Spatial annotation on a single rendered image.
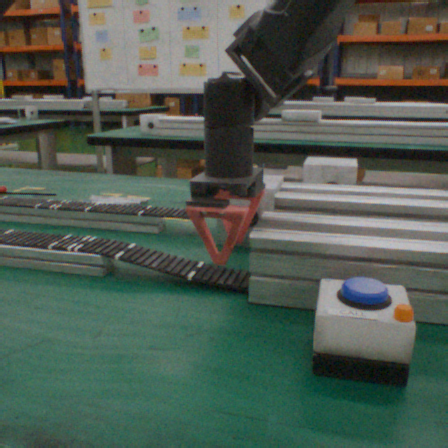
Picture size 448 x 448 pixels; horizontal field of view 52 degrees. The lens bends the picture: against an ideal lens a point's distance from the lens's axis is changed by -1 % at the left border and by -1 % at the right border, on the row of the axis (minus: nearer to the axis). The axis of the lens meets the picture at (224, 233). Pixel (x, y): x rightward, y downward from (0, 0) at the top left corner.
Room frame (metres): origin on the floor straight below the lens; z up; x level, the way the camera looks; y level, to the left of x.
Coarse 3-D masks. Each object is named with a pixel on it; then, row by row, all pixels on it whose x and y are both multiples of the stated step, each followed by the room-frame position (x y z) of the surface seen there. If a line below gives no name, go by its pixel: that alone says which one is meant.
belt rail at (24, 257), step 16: (0, 256) 0.60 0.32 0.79; (16, 256) 0.60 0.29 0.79; (32, 256) 0.58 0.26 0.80; (48, 256) 0.58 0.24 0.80; (64, 256) 0.57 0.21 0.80; (80, 256) 0.56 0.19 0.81; (96, 256) 0.56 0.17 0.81; (64, 272) 0.57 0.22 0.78; (80, 272) 0.56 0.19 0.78; (96, 272) 0.56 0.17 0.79
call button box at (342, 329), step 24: (336, 288) 0.39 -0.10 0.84; (336, 312) 0.34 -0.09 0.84; (360, 312) 0.34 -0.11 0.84; (384, 312) 0.34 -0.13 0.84; (336, 336) 0.34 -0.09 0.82; (360, 336) 0.33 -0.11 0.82; (384, 336) 0.33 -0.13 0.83; (408, 336) 0.32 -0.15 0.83; (312, 360) 0.34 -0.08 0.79; (336, 360) 0.34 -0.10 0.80; (360, 360) 0.33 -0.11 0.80; (384, 360) 0.33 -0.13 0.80; (408, 360) 0.32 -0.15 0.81
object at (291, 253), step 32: (288, 224) 0.54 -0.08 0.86; (320, 224) 0.53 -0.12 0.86; (352, 224) 0.52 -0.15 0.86; (384, 224) 0.52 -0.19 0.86; (416, 224) 0.52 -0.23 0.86; (256, 256) 0.48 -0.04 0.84; (288, 256) 0.48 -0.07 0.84; (320, 256) 0.47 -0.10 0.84; (352, 256) 0.46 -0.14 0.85; (384, 256) 0.44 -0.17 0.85; (416, 256) 0.44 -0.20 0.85; (256, 288) 0.48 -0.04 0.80; (288, 288) 0.47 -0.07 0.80; (416, 288) 0.44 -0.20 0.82; (416, 320) 0.43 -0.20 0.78
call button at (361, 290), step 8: (352, 280) 0.38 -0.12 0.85; (360, 280) 0.38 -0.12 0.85; (368, 280) 0.38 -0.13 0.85; (376, 280) 0.38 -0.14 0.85; (344, 288) 0.37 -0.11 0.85; (352, 288) 0.36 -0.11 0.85; (360, 288) 0.36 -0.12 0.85; (368, 288) 0.36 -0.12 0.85; (376, 288) 0.36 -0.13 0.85; (384, 288) 0.36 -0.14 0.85; (344, 296) 0.36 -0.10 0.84; (352, 296) 0.36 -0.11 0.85; (360, 296) 0.35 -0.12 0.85; (368, 296) 0.35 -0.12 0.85; (376, 296) 0.35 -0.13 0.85; (384, 296) 0.36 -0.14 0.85
